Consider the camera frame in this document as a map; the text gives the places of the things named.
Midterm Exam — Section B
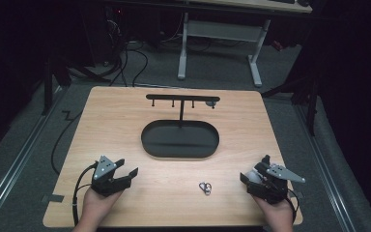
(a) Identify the black metal stand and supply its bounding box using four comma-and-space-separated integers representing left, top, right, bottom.
41, 57, 112, 116
261, 72, 321, 137

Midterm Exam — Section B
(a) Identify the metal floor rail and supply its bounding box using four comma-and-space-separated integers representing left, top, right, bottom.
293, 103, 357, 232
0, 86, 64, 232

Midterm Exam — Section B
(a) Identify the black key rack with tray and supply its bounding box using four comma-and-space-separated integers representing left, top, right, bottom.
140, 93, 221, 160

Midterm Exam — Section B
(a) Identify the silver key ring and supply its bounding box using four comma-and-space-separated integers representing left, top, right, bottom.
198, 181, 213, 196

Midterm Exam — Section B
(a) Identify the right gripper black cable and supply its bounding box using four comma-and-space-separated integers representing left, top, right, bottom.
284, 188, 301, 224

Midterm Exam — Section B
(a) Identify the thin black floor cable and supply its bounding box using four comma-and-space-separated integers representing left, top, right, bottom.
50, 110, 85, 176

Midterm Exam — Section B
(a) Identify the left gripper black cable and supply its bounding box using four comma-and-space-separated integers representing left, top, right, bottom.
71, 161, 99, 227

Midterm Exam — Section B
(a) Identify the white-legged desk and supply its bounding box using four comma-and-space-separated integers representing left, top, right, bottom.
177, 0, 314, 88

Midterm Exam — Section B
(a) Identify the black tape strip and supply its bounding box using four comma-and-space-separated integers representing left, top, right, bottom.
41, 193, 66, 204

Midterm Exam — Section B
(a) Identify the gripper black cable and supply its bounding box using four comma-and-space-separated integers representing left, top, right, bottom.
284, 188, 301, 224
71, 161, 99, 227

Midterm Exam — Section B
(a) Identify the bundle of black cables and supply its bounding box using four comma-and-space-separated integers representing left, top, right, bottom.
104, 40, 150, 88

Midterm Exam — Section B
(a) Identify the person's left hand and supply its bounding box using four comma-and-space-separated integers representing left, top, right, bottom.
76, 188, 124, 225

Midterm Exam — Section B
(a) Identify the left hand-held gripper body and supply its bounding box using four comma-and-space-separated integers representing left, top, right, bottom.
91, 155, 133, 198

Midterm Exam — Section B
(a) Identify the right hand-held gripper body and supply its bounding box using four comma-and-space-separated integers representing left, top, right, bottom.
246, 161, 306, 205

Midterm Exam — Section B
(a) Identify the person's right hand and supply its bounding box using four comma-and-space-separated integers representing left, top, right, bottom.
252, 194, 295, 232

